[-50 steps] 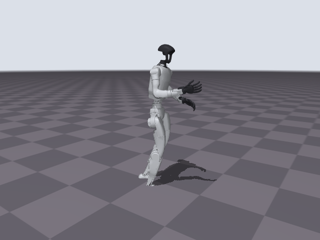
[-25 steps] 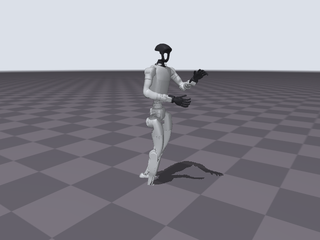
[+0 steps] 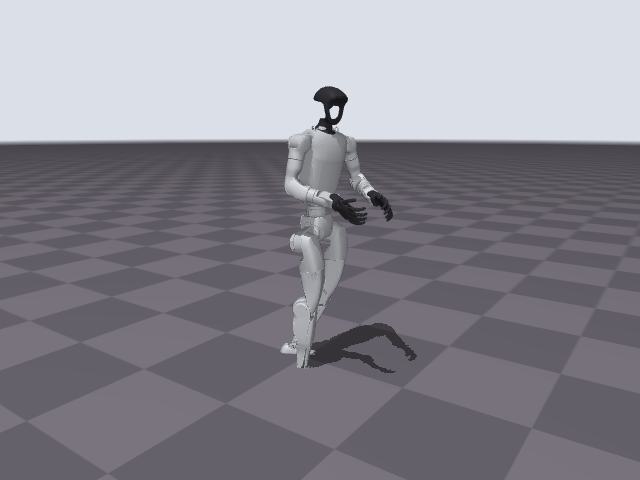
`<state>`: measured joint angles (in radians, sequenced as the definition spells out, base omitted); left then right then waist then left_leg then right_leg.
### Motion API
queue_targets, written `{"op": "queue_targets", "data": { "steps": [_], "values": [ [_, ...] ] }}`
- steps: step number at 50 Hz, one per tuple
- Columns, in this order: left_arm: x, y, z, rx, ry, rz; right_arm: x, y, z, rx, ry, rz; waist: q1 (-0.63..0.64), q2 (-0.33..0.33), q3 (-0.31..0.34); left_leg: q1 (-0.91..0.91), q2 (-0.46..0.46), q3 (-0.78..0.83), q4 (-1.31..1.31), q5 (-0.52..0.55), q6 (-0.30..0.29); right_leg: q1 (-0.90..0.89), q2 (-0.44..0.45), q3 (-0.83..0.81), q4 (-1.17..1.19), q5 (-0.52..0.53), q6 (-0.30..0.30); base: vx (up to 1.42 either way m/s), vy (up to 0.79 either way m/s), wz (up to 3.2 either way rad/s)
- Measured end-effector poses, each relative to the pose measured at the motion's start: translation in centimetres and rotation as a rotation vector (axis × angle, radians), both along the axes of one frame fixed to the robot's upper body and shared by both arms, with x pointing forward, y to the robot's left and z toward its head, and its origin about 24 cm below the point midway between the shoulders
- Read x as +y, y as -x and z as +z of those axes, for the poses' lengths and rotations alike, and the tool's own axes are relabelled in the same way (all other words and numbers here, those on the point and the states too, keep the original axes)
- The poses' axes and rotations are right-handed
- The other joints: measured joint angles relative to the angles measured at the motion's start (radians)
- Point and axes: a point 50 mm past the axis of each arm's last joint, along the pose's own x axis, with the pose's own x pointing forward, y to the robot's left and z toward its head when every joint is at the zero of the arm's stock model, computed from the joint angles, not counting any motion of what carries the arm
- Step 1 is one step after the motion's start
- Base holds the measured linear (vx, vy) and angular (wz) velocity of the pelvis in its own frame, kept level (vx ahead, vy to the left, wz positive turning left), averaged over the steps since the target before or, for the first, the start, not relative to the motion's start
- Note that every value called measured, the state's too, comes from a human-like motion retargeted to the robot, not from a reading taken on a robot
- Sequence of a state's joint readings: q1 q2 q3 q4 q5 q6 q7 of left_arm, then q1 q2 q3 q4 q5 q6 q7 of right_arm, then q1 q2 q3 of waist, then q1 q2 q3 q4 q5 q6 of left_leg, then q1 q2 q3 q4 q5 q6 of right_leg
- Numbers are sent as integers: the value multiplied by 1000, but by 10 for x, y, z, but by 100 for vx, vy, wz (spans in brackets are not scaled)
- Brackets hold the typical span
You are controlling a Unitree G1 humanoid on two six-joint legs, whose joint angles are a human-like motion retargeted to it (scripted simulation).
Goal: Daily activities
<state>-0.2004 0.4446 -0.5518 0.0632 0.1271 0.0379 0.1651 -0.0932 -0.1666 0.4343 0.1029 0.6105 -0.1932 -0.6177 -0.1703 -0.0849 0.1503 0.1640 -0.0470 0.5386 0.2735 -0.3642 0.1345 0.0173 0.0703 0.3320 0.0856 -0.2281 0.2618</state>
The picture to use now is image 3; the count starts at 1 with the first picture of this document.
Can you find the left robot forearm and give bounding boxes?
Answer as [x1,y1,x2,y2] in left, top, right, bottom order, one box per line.
[356,173,378,205]

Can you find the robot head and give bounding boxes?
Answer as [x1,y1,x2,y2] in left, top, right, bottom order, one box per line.
[313,86,348,135]

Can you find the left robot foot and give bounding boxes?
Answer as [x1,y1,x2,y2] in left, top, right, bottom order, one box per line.
[280,343,314,354]

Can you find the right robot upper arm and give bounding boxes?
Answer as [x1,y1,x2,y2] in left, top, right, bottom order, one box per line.
[284,133,313,195]

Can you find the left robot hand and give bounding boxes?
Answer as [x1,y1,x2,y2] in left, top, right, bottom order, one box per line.
[367,190,393,222]

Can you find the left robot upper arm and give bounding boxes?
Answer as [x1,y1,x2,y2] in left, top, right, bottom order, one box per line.
[344,136,364,190]

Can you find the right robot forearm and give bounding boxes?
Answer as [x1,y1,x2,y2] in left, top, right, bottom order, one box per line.
[286,180,341,209]

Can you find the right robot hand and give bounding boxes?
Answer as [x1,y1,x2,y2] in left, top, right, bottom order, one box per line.
[329,193,367,225]

